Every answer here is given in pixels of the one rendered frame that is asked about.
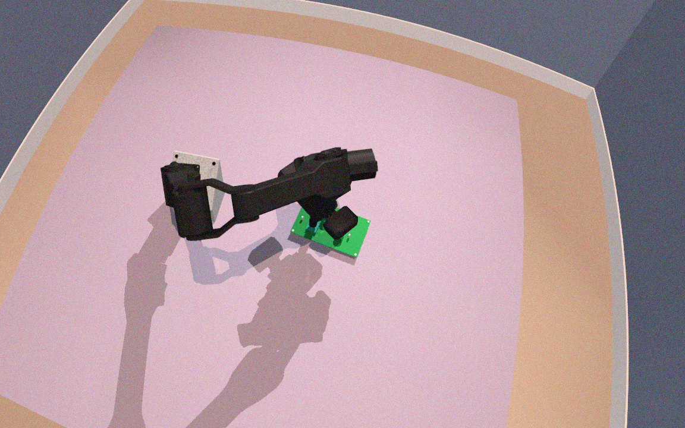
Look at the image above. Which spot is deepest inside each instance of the green circuit board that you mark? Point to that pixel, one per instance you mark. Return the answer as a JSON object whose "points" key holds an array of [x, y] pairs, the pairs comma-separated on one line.
{"points": [[349, 244]]}

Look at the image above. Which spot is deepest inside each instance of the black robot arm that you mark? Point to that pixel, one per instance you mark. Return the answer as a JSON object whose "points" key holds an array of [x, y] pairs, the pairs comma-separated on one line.
{"points": [[326, 175]]}

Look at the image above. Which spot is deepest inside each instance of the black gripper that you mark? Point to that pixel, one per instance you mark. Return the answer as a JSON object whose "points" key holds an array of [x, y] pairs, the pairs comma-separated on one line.
{"points": [[338, 223]]}

